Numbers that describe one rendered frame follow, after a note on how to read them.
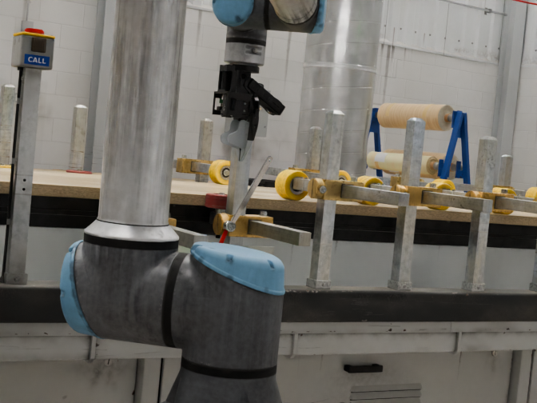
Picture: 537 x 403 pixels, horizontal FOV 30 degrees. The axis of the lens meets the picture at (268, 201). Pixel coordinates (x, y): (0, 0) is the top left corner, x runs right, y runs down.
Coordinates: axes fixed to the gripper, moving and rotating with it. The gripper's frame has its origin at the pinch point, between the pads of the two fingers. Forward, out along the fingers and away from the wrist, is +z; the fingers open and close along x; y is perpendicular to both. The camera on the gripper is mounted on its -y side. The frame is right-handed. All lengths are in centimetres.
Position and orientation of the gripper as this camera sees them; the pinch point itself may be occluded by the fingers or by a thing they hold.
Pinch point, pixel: (244, 155)
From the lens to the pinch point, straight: 226.4
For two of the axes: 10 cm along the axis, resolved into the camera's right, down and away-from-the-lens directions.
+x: 4.9, 0.9, -8.7
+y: -8.7, -0.6, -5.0
